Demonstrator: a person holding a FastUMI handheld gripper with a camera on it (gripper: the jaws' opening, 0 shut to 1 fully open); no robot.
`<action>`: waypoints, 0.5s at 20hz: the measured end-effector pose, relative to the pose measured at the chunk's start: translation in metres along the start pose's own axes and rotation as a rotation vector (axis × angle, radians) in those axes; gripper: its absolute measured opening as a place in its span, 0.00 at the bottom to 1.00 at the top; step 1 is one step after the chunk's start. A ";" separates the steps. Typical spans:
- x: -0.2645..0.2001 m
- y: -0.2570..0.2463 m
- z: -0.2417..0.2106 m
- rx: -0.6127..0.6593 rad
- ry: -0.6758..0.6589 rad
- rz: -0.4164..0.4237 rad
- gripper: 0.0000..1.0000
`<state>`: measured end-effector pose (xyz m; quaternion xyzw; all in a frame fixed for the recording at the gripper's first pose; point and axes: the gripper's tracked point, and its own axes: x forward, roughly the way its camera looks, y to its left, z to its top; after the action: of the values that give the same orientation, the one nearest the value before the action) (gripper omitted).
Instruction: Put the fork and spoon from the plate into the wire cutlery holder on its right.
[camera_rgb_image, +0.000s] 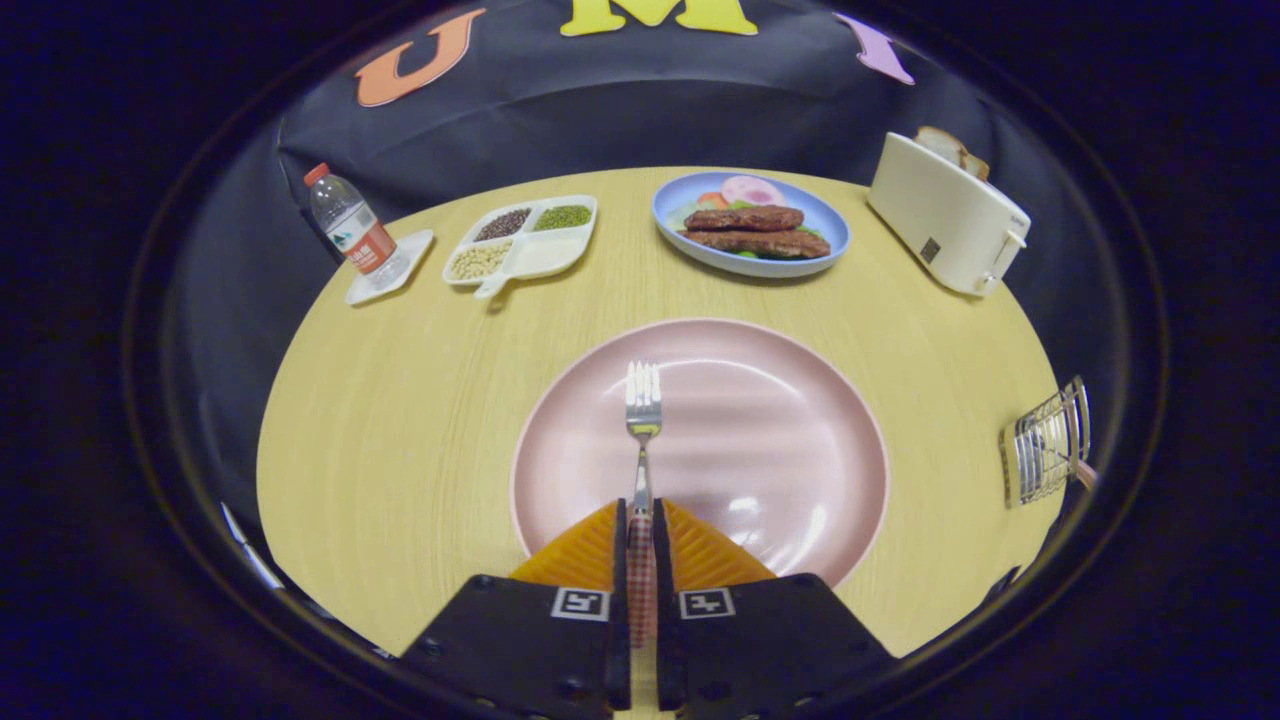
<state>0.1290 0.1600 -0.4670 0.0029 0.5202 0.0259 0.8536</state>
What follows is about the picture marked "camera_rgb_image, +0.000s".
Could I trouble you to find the pink round plate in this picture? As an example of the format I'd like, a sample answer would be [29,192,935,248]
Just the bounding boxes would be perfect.
[510,318,891,589]

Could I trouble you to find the blue round plate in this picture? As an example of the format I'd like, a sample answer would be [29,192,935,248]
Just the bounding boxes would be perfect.
[651,171,851,278]

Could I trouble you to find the brown meat strip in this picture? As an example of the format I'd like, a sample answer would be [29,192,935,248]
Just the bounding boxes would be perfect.
[682,229,832,260]
[684,205,805,233]

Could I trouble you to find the green lettuce leaves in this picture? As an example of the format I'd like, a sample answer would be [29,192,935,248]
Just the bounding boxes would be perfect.
[665,198,826,263]

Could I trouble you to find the clear plastic water bottle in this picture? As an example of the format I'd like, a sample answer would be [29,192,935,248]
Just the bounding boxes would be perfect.
[304,163,401,281]

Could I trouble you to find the metal drain basket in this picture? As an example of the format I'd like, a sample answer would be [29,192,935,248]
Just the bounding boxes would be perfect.
[1000,376,1093,509]

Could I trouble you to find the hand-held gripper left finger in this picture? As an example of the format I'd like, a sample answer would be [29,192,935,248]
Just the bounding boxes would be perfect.
[400,498,633,720]

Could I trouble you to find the fork with checked handle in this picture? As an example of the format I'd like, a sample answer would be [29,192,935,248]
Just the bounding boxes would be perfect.
[625,361,664,651]

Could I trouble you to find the white divided bean dish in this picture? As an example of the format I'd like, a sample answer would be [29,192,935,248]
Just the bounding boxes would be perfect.
[442,194,599,300]

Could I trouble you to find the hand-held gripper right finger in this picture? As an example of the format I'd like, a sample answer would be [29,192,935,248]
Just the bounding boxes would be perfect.
[652,498,896,720]

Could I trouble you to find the pink ham slice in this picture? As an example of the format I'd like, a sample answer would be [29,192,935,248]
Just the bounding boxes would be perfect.
[720,175,788,208]

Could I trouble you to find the white toaster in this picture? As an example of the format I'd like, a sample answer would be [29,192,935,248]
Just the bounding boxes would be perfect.
[867,131,1032,297]

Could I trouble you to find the white square coaster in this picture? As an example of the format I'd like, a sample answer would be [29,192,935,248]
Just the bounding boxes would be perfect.
[345,229,436,306]

